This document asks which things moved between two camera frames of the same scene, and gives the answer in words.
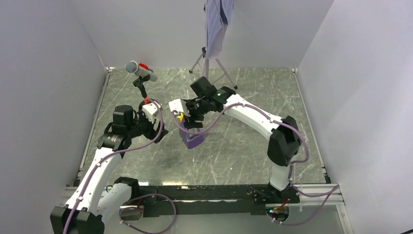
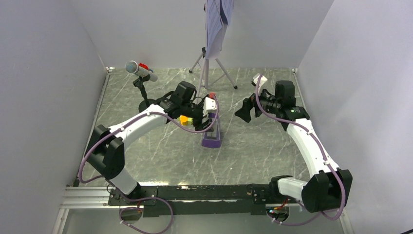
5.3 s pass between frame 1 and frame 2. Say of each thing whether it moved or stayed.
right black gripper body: moved
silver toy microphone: stayed
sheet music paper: stayed
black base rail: stayed
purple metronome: moved
